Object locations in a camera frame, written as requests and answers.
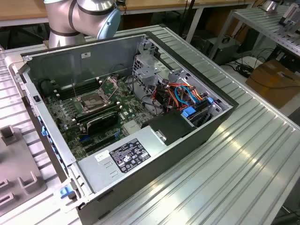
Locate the grey metal drive cage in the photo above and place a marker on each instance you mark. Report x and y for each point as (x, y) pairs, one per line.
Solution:
(145, 70)

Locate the grey parts rack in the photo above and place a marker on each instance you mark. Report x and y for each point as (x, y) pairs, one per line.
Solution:
(16, 164)

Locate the dark RAM stick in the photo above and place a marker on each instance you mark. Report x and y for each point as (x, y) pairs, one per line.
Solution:
(100, 115)
(98, 112)

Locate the black RAM slot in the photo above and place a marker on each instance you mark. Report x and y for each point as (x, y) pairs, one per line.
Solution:
(75, 90)
(70, 94)
(78, 86)
(77, 83)

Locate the green motherboard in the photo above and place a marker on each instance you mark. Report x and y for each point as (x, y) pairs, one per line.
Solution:
(131, 103)

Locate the grey metal fixture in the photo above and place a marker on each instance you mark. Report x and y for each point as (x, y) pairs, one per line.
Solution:
(289, 21)

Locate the thin metal locking lever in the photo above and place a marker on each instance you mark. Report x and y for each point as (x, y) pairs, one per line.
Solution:
(73, 89)

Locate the black plastic shroud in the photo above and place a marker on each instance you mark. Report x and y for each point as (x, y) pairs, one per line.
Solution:
(168, 124)

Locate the blue expansion slot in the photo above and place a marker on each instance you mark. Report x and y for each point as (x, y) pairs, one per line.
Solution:
(84, 139)

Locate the blue case latch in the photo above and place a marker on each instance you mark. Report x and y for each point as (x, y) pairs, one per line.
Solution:
(66, 192)

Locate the silver round drum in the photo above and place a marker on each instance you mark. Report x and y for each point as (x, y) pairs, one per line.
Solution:
(269, 5)

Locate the white sticker on case wall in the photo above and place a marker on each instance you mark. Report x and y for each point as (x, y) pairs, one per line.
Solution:
(85, 55)

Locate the brown cardboard box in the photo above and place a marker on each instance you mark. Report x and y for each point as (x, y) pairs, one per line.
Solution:
(269, 79)

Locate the silver metal bracket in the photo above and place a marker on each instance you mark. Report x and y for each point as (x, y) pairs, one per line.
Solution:
(159, 136)

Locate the black graphics card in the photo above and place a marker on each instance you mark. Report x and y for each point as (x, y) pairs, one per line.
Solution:
(103, 122)

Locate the white sticker on power supply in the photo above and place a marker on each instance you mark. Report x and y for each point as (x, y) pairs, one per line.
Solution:
(102, 155)

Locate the wooden desk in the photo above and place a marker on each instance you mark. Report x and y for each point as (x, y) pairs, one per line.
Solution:
(23, 9)

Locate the black expansion slot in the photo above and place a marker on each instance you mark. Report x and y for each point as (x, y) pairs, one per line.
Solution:
(100, 145)

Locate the metal slat side table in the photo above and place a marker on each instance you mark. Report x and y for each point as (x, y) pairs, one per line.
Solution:
(257, 18)

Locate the black case fan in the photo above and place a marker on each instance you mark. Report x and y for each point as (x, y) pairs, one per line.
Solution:
(44, 86)

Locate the silver power supply unit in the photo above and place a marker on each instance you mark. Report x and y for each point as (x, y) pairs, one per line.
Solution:
(100, 173)

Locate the silver chipset heatsink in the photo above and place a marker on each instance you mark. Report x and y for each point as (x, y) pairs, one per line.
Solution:
(131, 127)

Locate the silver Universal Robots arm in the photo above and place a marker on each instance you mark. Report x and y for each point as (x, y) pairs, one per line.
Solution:
(63, 18)

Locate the blue disk carrier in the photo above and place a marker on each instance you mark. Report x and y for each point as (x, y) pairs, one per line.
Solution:
(188, 112)

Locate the black equipment box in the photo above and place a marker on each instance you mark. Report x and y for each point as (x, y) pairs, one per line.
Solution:
(225, 51)

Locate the CPU socket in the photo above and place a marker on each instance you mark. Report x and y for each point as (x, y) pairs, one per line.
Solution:
(92, 102)

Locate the open grey PC case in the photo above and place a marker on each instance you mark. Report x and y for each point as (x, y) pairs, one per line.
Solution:
(182, 150)

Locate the black printed label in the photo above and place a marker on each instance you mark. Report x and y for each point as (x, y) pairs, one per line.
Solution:
(130, 155)

